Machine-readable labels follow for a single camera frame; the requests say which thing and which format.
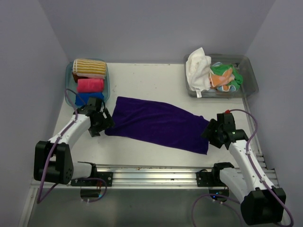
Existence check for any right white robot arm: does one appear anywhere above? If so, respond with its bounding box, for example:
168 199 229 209
202 112 286 226

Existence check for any white towel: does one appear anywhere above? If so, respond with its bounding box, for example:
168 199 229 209
186 47 212 98

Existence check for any purple towel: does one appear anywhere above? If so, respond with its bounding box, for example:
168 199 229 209
105 96 209 155

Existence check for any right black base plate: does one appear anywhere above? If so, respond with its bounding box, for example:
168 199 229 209
196 171 226 187

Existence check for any blue rolled towel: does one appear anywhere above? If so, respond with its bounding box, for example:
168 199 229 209
75 92 104 106

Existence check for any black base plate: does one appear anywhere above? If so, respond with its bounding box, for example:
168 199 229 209
196 171 226 187
70 172 113 187

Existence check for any orange patterned towel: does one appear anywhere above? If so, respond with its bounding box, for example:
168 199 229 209
209 68 235 92

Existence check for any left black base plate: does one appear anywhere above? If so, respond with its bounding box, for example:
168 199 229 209
70 172 113 187

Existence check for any yellow striped rolled towel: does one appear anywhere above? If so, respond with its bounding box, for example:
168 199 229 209
72 59 107 79

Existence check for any pink rolled towel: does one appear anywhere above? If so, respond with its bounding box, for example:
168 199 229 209
77 79 104 93

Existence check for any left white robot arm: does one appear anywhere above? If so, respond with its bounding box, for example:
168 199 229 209
34 97 114 186

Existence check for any blue-green plastic bin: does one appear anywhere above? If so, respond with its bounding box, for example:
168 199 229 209
65 59 110 106

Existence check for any clear grey plastic bin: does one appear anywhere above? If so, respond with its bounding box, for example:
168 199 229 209
184 53 259 98

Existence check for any green towel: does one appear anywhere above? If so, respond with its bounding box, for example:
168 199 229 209
209 62 243 92

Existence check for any aluminium mounting rail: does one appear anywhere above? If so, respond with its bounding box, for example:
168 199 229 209
30 153 280 190

